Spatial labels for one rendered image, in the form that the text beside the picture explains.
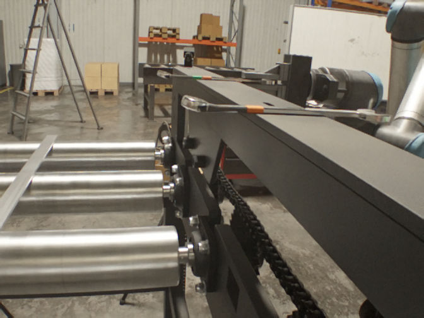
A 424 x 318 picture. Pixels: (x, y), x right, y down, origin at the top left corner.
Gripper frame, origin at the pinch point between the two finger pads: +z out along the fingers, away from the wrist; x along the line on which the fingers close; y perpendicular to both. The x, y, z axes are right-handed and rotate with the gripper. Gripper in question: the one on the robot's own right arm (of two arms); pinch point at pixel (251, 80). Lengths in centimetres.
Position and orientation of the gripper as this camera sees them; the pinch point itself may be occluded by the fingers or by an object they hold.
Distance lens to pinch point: 75.1
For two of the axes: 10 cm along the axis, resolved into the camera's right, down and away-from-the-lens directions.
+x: 0.7, -9.4, -3.5
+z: -9.7, 0.2, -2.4
